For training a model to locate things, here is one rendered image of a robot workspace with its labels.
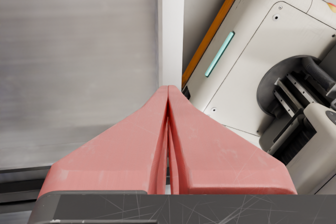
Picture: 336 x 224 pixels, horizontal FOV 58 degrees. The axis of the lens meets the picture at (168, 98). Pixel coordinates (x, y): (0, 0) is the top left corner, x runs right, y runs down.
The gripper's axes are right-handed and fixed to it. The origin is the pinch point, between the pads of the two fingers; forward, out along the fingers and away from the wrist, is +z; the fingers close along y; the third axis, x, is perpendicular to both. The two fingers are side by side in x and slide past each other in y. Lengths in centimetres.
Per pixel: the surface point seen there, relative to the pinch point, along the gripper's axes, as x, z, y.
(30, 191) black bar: 26.8, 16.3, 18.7
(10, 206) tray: 28.8, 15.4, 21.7
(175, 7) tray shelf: 3.2, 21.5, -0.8
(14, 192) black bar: 26.7, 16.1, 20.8
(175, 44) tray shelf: 7.4, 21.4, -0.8
